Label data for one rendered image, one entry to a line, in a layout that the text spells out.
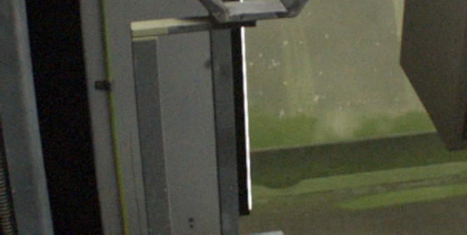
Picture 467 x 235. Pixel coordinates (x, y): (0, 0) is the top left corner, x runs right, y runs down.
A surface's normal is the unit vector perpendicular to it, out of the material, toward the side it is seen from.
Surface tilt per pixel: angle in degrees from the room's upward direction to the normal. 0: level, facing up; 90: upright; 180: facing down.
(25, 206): 90
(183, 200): 90
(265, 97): 57
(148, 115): 90
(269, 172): 90
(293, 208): 0
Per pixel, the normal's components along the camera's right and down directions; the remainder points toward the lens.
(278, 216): -0.04, -0.93
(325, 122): 0.10, -0.21
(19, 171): 0.15, 0.36
